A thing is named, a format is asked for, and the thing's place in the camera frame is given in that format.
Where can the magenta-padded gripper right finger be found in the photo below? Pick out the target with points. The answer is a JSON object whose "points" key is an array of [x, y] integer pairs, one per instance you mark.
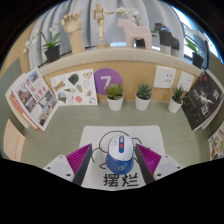
{"points": [[166, 166]]}

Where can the small succulent in white pot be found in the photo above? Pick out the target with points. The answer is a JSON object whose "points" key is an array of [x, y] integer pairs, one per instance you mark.
{"points": [[174, 106], [115, 103], [142, 103]]}

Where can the light grey curtain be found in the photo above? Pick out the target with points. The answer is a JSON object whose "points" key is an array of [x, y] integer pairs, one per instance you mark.
{"points": [[150, 13]]}

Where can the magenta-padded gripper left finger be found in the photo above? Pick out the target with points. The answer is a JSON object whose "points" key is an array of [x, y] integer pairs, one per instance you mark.
{"points": [[60, 166]]}

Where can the peach booklet with red text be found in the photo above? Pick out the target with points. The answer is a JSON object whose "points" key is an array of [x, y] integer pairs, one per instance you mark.
{"points": [[14, 141]]}

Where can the white wall switch plate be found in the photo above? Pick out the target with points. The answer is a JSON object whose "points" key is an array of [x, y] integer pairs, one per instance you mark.
{"points": [[185, 81]]}

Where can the wooden artist mannequin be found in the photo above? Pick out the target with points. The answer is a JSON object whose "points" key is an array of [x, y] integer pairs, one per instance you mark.
{"points": [[101, 20]]}

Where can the white sticker sheet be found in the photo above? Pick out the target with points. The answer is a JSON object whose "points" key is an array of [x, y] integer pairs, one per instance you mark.
{"points": [[74, 87]]}

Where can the blue and white computer mouse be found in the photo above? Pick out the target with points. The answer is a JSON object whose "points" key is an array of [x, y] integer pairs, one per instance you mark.
{"points": [[119, 156]]}

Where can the purple round number sign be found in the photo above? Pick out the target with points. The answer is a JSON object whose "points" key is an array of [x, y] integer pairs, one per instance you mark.
{"points": [[106, 79]]}

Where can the black cover book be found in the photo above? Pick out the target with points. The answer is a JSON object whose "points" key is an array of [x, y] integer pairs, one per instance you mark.
{"points": [[203, 100]]}

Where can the wooden hand model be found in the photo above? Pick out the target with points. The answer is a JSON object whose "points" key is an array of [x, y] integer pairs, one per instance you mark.
{"points": [[75, 30]]}

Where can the black wooden horse figure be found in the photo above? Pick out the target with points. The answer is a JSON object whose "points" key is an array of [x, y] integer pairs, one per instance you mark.
{"points": [[165, 38]]}

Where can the pink wooden horse figure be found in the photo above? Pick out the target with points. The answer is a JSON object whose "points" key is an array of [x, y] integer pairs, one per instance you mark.
{"points": [[133, 29]]}

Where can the white mouse pad with drawing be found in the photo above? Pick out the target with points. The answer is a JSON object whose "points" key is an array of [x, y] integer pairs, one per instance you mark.
{"points": [[150, 136]]}

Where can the colourful illustrated card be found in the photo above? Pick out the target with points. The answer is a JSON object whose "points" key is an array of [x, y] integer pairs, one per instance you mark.
{"points": [[217, 141]]}

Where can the white wall socket plate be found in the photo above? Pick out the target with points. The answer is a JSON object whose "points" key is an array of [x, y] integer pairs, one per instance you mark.
{"points": [[164, 77]]}

